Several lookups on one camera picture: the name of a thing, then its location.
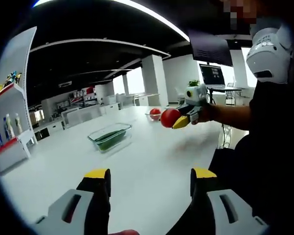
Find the red tomato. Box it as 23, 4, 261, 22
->
160, 108, 182, 128
149, 108, 161, 120

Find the round glass bowl container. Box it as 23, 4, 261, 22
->
144, 106, 167, 122

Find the display rack with boxes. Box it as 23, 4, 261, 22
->
68, 87, 97, 108

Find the person in black shirt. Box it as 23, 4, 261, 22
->
207, 80, 294, 235

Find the computer monitor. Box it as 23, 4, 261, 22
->
199, 63, 226, 86

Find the white low cabinet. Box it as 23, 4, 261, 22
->
33, 119, 64, 140

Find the rectangular glass storage container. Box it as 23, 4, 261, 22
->
87, 122, 133, 154

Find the white chest-worn device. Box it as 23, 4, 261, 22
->
246, 24, 294, 84

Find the curved ceiling light strip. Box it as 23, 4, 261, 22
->
31, 0, 191, 42

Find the person's right hand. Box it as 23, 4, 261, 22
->
194, 100, 217, 124

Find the large dark hanging screen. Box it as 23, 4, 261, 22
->
187, 29, 234, 67

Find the white display shelf unit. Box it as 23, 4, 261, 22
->
0, 26, 38, 176

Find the row of snack packets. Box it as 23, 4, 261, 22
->
0, 70, 23, 97

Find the black cable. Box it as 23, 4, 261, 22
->
216, 122, 233, 149

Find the white square pillar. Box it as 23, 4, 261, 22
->
141, 54, 169, 107

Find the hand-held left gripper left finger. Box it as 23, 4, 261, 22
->
34, 167, 112, 235

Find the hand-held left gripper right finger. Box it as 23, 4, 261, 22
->
190, 167, 269, 235

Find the row of drink bottles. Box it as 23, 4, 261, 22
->
0, 112, 24, 147

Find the white table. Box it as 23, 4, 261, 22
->
0, 105, 223, 235

